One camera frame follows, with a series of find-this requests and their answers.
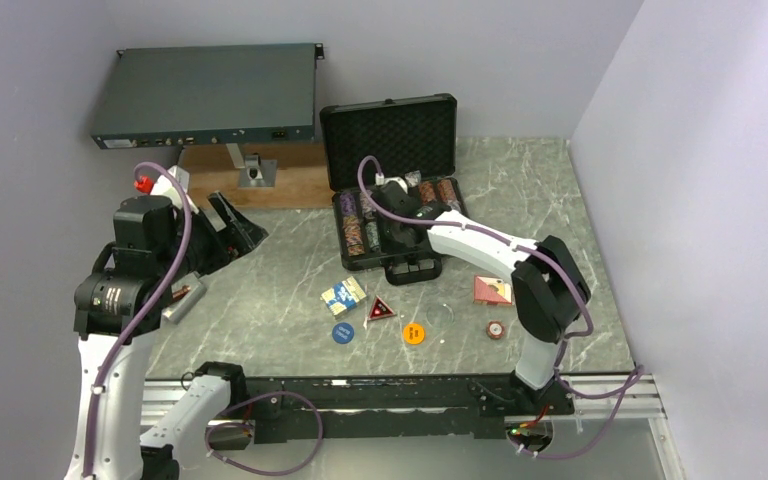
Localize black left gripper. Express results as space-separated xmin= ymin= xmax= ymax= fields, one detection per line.
xmin=156 ymin=190 xmax=267 ymax=283

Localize orange big blind button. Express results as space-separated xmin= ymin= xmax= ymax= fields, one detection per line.
xmin=402 ymin=323 xmax=426 ymax=345

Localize blue small blind button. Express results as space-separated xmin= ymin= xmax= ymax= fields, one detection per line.
xmin=331 ymin=322 xmax=355 ymax=345

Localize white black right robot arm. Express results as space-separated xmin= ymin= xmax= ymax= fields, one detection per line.
xmin=364 ymin=181 xmax=593 ymax=415

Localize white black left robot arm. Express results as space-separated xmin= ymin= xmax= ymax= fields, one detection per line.
xmin=66 ymin=192 xmax=268 ymax=479

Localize black poker set case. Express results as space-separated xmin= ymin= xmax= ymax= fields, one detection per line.
xmin=320 ymin=93 xmax=467 ymax=286

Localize green blue chip stack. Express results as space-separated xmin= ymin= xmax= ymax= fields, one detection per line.
xmin=364 ymin=221 xmax=381 ymax=252

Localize multicolour poker chip stack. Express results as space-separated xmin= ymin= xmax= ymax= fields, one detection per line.
xmin=343 ymin=215 xmax=365 ymax=256

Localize red black chip stack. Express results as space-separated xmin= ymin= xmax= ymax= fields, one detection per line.
xmin=437 ymin=178 xmax=466 ymax=215
xmin=418 ymin=181 xmax=438 ymax=204

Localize clear plastic wrapper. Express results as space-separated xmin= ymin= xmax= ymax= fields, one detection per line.
xmin=404 ymin=171 xmax=422 ymax=188

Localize purple poker chip stack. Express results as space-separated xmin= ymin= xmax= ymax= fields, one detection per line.
xmin=339 ymin=192 xmax=358 ymax=218

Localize red black far chip stack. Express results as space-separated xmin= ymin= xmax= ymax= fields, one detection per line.
xmin=437 ymin=178 xmax=466 ymax=215

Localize grey copper clamp tool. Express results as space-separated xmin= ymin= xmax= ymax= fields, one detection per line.
xmin=161 ymin=279 xmax=207 ymax=324

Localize red triangular dealer button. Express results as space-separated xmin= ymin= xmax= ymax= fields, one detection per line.
xmin=366 ymin=296 xmax=396 ymax=322

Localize blue playing card deck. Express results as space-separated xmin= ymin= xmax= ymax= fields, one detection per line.
xmin=320 ymin=276 xmax=367 ymax=317

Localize clear round plastic disc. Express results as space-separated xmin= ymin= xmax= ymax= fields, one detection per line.
xmin=425 ymin=303 xmax=454 ymax=329

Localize wooden board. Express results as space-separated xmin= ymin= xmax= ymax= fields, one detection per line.
xmin=178 ymin=143 xmax=333 ymax=209

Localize red playing card deck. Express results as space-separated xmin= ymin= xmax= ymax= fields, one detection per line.
xmin=473 ymin=275 xmax=514 ymax=306

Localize grey rack network device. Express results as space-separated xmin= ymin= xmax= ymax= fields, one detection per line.
xmin=89 ymin=43 xmax=325 ymax=149

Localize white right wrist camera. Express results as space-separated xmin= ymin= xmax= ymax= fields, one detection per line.
xmin=375 ymin=173 xmax=409 ymax=193

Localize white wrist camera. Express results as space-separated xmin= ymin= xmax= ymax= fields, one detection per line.
xmin=134 ymin=166 xmax=199 ymax=214
xmin=375 ymin=173 xmax=409 ymax=193

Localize grey metal bracket stand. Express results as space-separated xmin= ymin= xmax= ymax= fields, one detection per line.
xmin=226 ymin=144 xmax=277 ymax=188

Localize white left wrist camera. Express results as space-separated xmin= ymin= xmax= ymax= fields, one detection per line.
xmin=134 ymin=166 xmax=199 ymax=214

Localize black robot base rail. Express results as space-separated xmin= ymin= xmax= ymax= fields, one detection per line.
xmin=214 ymin=373 xmax=574 ymax=444

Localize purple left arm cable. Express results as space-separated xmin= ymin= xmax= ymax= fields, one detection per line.
xmin=79 ymin=161 xmax=324 ymax=477

